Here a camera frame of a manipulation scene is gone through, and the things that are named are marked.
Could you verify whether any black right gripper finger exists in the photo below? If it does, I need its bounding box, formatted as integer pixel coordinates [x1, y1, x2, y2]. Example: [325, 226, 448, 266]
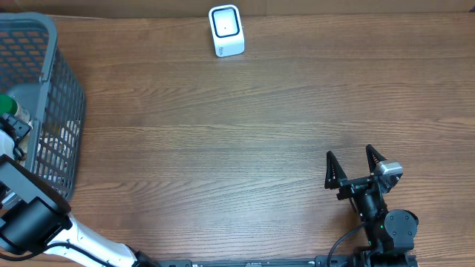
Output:
[365, 144, 387, 173]
[324, 151, 347, 189]

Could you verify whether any green lid jar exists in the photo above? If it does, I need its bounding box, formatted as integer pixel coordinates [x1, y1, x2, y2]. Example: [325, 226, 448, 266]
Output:
[0, 93, 30, 122]

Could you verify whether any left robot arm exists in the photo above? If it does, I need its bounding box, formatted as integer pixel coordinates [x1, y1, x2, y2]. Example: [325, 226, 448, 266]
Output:
[1, 113, 159, 266]

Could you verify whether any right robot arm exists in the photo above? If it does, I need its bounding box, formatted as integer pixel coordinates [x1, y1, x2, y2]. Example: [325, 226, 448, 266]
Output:
[316, 145, 419, 267]

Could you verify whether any white barcode scanner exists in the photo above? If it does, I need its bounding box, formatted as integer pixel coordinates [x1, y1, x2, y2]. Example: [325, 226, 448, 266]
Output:
[209, 4, 245, 58]

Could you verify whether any grey plastic mesh basket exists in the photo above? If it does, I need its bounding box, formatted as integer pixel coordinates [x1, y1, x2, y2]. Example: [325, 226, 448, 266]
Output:
[1, 13, 86, 200]

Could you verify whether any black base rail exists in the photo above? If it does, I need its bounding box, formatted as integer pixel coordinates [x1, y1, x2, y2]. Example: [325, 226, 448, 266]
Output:
[155, 254, 420, 267]

